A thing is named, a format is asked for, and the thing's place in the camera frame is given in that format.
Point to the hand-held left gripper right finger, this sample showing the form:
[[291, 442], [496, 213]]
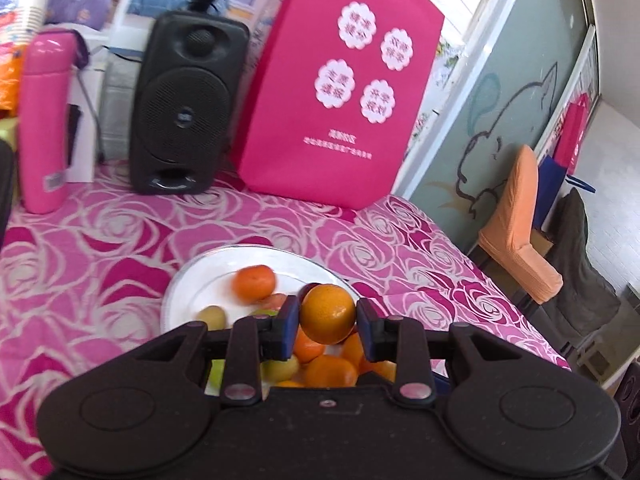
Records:
[[366, 330]]

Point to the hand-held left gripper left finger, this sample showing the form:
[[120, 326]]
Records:
[[289, 327]]

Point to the small tangerine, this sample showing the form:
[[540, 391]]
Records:
[[352, 350], [307, 349]]

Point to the dark red plum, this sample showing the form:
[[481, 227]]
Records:
[[306, 290]]

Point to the large orange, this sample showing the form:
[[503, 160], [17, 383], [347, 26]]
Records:
[[330, 371], [327, 312]]

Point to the yellow orange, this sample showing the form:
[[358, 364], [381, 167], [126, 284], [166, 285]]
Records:
[[385, 371]]

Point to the bumpy tangerine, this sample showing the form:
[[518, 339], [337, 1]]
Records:
[[255, 282]]

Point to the brown kiwi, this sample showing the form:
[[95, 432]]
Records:
[[212, 316]]

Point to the white plate with dark rim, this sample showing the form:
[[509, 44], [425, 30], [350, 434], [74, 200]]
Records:
[[210, 280]]

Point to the pink tote bag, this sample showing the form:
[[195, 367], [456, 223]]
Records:
[[340, 160]]

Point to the orange covered chair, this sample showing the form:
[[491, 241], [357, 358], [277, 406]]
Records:
[[520, 230]]

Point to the pink rose-patterned tablecloth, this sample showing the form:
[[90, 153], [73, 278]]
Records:
[[100, 260]]

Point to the dark grey covered chair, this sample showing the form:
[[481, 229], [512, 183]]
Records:
[[580, 270]]

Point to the blue bag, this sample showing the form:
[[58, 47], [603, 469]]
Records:
[[550, 185]]

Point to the black speaker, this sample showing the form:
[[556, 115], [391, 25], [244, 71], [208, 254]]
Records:
[[187, 105]]

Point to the glass door with cartoon drawing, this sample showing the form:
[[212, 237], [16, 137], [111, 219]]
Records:
[[500, 85]]

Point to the hanging pink bag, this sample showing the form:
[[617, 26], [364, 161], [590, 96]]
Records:
[[570, 130]]

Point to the dark blurred object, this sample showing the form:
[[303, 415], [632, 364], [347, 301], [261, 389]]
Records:
[[6, 190]]

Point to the pink thermos bottle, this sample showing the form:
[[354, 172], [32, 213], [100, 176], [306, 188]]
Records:
[[42, 125]]

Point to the green shoe box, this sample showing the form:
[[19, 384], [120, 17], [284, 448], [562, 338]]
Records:
[[7, 132]]

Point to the orange paper cup packet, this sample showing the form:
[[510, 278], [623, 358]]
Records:
[[15, 35]]

